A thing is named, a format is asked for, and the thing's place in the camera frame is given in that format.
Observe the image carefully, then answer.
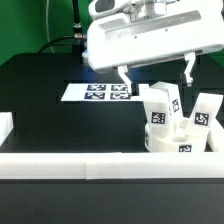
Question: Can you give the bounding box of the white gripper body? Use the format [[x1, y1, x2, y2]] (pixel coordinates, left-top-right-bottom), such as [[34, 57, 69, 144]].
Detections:
[[87, 0, 224, 72]]

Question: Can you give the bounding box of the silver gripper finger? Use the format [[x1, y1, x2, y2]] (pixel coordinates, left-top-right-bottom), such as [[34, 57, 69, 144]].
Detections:
[[180, 52, 196, 87], [118, 65, 138, 96]]

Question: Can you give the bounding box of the white round stool seat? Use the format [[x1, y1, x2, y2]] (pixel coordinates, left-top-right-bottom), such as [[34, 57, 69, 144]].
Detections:
[[145, 118, 206, 153]]

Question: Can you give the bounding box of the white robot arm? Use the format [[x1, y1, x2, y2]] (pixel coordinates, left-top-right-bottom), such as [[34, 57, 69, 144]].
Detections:
[[87, 0, 224, 94]]

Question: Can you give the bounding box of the white marker sheet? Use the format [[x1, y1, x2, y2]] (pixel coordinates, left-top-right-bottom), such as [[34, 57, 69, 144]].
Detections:
[[61, 83, 149, 102]]

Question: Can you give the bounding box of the white front fence bar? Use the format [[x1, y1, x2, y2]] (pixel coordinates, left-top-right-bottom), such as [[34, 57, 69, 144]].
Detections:
[[0, 152, 224, 180]]

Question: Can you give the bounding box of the white left fence bar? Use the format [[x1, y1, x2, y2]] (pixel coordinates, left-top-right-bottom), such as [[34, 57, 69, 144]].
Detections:
[[0, 112, 14, 146]]

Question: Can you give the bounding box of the black thick cable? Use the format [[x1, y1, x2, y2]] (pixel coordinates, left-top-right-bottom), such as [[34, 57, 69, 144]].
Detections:
[[72, 0, 84, 40]]

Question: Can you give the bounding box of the black curved cable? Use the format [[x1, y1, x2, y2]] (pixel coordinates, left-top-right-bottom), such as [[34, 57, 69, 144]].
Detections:
[[37, 34, 88, 54]]

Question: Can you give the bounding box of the thin white cable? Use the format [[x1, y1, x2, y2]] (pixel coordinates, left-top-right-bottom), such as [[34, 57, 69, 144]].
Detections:
[[45, 0, 55, 54]]

